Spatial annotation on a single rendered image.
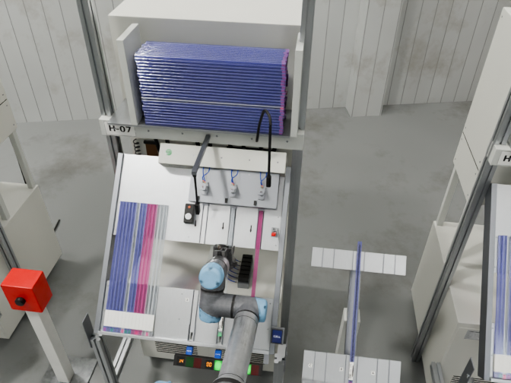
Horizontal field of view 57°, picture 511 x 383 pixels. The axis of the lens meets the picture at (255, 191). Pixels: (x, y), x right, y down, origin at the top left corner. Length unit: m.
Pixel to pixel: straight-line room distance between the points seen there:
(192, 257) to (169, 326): 0.50
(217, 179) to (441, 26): 3.44
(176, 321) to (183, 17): 1.13
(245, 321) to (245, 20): 1.02
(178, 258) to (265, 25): 1.16
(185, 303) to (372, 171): 2.48
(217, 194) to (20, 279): 0.91
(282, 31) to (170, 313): 1.12
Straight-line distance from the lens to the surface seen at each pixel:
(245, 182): 1.81
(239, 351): 1.39
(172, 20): 1.82
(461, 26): 4.97
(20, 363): 2.95
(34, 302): 2.22
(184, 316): 1.90
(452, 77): 5.18
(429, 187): 3.97
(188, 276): 2.24
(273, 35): 1.76
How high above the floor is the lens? 2.29
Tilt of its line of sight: 39 degrees down
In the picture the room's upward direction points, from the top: 1 degrees clockwise
